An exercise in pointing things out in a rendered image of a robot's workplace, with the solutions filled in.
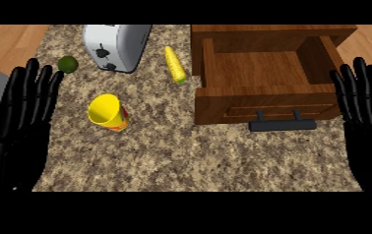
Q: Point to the wooden drawer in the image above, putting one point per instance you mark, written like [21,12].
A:
[266,87]

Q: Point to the white toaster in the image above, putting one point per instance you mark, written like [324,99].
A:
[117,46]

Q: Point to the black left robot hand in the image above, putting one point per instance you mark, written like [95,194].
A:
[21,120]

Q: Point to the green lime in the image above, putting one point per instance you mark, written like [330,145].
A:
[68,64]

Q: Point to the yellow cup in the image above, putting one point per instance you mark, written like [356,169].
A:
[110,112]

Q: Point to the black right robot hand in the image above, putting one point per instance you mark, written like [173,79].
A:
[356,113]

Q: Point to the wooden cabinet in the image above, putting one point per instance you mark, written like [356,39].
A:
[270,34]

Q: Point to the yellow corn cob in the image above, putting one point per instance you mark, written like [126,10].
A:
[175,64]

